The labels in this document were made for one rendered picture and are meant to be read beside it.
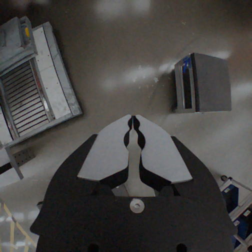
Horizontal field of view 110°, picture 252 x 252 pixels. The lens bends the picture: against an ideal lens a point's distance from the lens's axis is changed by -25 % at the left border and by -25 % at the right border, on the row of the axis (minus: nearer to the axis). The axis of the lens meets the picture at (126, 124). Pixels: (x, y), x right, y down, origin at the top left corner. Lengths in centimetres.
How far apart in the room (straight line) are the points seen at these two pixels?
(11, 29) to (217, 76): 150
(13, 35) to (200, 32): 171
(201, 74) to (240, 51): 134
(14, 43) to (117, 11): 89
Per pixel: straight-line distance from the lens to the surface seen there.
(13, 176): 73
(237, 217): 142
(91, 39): 114
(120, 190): 78
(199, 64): 89
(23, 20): 131
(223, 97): 99
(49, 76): 101
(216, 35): 183
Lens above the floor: 93
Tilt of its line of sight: 80 degrees down
